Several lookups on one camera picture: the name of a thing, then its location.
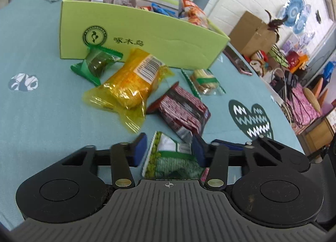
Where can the blue bag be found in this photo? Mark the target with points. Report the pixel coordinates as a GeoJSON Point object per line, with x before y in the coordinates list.
{"type": "Point", "coordinates": [329, 71]}

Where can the wooden cabinet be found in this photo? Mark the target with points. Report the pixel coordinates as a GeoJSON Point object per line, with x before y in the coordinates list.
{"type": "Point", "coordinates": [317, 134]}

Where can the dark purple plant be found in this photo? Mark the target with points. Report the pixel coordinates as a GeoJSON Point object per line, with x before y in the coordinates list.
{"type": "Point", "coordinates": [274, 25]}

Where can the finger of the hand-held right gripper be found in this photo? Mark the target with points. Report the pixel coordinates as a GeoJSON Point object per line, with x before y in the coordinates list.
{"type": "Point", "coordinates": [227, 144]}

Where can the pink phone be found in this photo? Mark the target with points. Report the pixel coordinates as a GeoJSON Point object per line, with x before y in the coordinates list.
{"type": "Point", "coordinates": [237, 60]}

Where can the dark red snack packet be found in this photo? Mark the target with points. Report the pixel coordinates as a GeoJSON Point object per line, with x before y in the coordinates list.
{"type": "Point", "coordinates": [181, 108]}

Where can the orange cushion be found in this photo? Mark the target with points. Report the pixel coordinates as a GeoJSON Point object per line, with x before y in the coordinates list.
{"type": "Point", "coordinates": [315, 92]}

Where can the brown cardboard box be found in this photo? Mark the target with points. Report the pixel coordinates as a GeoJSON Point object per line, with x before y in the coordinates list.
{"type": "Point", "coordinates": [249, 31]}

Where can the large blue patterned plate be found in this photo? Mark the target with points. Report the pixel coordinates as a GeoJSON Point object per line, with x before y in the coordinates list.
{"type": "Point", "coordinates": [292, 10]}

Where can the yellow clear snack packet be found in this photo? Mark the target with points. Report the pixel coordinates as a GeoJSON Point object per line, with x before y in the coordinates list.
{"type": "Point", "coordinates": [131, 81]}

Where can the green packet with dark ball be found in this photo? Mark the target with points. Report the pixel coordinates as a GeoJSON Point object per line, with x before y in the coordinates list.
{"type": "Point", "coordinates": [97, 63]}

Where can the green and white snack packet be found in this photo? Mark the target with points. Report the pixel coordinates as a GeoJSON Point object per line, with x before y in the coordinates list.
{"type": "Point", "coordinates": [170, 163]}

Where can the blue snack packet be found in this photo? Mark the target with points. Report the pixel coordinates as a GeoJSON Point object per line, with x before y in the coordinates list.
{"type": "Point", "coordinates": [162, 8]}

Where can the pink patterned cloth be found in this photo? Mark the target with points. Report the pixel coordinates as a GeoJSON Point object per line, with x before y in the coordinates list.
{"type": "Point", "coordinates": [304, 105]}

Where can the green-trimmed clear biscuit packet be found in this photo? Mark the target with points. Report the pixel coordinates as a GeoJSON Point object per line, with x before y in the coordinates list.
{"type": "Point", "coordinates": [204, 79]}

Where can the light green cardboard box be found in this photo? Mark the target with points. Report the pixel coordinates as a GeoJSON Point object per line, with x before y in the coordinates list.
{"type": "Point", "coordinates": [157, 39]}

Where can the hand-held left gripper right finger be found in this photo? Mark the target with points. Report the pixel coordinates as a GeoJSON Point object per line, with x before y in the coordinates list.
{"type": "Point", "coordinates": [199, 150]}

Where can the small blue patterned plate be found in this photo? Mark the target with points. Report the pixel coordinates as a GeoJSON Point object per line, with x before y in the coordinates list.
{"type": "Point", "coordinates": [305, 21]}

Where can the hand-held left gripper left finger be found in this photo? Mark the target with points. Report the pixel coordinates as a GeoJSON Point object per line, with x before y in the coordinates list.
{"type": "Point", "coordinates": [140, 150]}

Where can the red pot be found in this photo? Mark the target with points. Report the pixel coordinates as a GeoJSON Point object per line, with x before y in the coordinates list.
{"type": "Point", "coordinates": [292, 58]}

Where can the large orange snack bag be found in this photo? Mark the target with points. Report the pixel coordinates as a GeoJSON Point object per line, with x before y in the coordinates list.
{"type": "Point", "coordinates": [194, 13]}

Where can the teal printed tablecloth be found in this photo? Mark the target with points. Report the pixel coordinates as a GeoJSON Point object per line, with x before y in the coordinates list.
{"type": "Point", "coordinates": [39, 115]}

